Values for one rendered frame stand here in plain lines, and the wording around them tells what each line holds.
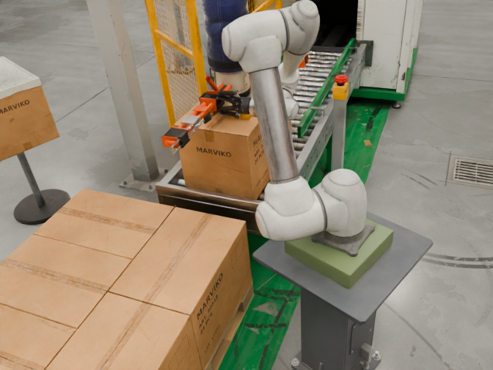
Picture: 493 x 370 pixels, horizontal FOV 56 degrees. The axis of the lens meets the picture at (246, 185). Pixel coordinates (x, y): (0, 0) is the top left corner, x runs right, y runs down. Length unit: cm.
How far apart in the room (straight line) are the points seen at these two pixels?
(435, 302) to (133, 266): 157
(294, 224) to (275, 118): 35
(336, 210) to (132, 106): 204
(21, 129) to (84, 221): 85
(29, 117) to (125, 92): 63
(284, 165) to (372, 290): 53
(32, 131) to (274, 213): 196
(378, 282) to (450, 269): 123
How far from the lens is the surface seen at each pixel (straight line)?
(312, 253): 172
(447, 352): 255
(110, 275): 218
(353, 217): 165
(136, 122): 337
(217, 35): 225
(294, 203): 155
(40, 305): 218
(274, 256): 180
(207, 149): 230
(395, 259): 183
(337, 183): 159
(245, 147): 220
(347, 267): 167
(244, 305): 255
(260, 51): 151
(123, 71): 322
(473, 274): 293
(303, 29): 156
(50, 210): 363
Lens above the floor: 202
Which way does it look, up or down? 36 degrees down
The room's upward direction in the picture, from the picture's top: 5 degrees counter-clockwise
